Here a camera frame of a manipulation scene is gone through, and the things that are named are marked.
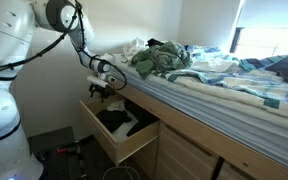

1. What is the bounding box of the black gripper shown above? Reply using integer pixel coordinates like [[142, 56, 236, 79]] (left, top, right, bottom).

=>
[[88, 83, 113, 103]]

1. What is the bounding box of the dark navy yellow-print shirt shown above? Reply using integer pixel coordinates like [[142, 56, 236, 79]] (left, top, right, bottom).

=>
[[95, 109, 133, 134]]

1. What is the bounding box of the open light wooden drawer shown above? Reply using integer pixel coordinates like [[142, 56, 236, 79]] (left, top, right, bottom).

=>
[[79, 93, 161, 167]]

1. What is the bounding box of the closed wooden drawer unit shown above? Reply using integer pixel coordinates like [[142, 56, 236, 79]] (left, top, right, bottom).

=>
[[154, 122, 220, 180]]

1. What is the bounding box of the small white cloth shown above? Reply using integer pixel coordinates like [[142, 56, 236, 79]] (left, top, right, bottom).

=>
[[105, 99, 127, 113]]

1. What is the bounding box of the white crumpled garment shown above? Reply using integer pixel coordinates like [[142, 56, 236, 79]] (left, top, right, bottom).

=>
[[121, 37, 149, 63]]

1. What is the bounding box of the green crumpled garment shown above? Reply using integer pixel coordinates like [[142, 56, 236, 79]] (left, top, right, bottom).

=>
[[130, 40, 194, 80]]

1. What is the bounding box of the small black garment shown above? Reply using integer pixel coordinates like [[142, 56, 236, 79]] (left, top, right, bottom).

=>
[[146, 37, 166, 49]]

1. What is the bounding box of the blue striped mattress sheet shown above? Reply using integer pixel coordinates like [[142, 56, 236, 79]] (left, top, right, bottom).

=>
[[100, 53, 288, 175]]

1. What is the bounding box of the blue plaid blanket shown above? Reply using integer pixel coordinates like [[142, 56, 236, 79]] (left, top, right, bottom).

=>
[[152, 44, 288, 123]]

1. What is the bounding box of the bright window with blind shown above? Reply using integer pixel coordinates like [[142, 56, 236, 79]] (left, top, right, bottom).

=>
[[229, 0, 288, 60]]

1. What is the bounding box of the red-handled clamp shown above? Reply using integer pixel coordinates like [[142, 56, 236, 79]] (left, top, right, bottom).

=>
[[56, 141, 82, 155]]

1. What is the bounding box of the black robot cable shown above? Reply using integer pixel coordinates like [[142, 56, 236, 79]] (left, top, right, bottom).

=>
[[0, 0, 128, 92]]

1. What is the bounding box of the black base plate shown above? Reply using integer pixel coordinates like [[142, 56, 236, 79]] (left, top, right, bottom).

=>
[[27, 125, 88, 180]]

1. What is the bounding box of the white cable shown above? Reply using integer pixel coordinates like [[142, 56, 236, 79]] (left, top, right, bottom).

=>
[[102, 165, 141, 180]]

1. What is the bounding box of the light wooden bed frame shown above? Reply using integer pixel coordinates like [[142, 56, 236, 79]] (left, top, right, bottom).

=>
[[93, 61, 288, 180]]

